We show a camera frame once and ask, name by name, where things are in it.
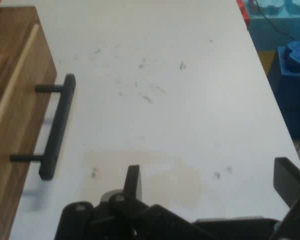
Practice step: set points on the light blue foam block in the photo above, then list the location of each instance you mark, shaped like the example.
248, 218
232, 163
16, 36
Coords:
272, 27

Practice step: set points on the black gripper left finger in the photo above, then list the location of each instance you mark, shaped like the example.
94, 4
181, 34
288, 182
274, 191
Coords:
132, 180

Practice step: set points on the dark blue foam block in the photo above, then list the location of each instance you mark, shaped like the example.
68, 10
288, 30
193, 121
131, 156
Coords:
295, 95

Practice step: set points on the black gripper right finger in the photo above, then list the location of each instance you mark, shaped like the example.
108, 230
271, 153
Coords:
286, 180

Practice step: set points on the red foam building block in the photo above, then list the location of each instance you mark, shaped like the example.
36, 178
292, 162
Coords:
243, 11

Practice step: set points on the dark wooden drawer cabinet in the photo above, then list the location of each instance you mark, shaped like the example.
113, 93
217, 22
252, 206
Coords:
7, 37

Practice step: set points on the yellow foam mat piece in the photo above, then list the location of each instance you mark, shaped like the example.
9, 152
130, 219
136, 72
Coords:
267, 61

